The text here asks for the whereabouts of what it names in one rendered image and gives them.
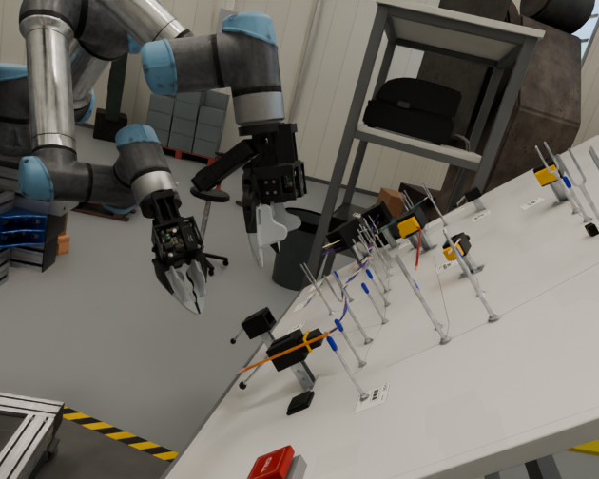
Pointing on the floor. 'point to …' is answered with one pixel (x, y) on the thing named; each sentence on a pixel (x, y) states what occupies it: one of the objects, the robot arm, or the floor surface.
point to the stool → (207, 217)
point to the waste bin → (297, 251)
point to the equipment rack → (470, 46)
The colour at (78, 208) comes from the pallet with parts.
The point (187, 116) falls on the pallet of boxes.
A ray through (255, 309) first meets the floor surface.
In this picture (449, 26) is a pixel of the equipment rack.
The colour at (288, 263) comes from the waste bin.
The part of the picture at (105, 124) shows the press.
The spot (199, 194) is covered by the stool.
